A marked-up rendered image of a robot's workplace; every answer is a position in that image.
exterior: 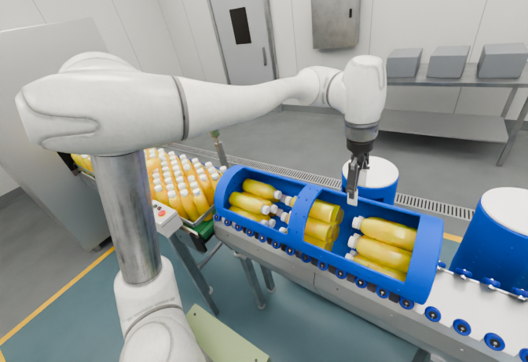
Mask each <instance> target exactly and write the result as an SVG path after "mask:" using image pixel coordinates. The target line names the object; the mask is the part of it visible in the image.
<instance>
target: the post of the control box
mask: <svg viewBox="0 0 528 362"><path fill-rule="evenodd" d="M167 240H168V241H169V243H170V245H171V246H172V248H173V249H174V252H175V253H176V255H177V256H178V258H179V259H180V261H181V263H182V264H183V266H184V267H185V270H186V271H187V273H188V274H189V276H190V278H191V279H192V281H193V282H194V284H195V286H196V288H197V290H198V291H199V292H200V294H201V296H202V297H203V299H204V301H205V302H206V304H207V306H208V308H209V309H210V311H211V312H212V314H213V315H214V316H216V317H217V315H218V314H219V313H220V312H219V311H218V308H217V306H216V305H215V303H214V301H213V299H212V298H211V296H210V294H209V293H208V291H207V288H206V287H205V286H204V283H203V281H202V280H201V278H200V276H199V275H198V273H197V271H196V269H195V268H194V266H193V264H192V262H191V261H190V259H189V256H188V255H187V253H186V252H185V250H184V248H183V246H182V244H181V243H180V241H179V239H178V237H177V236H176V234H175V232H174V233H173V234H172V235H171V236H170V237H169V238H167Z"/></svg>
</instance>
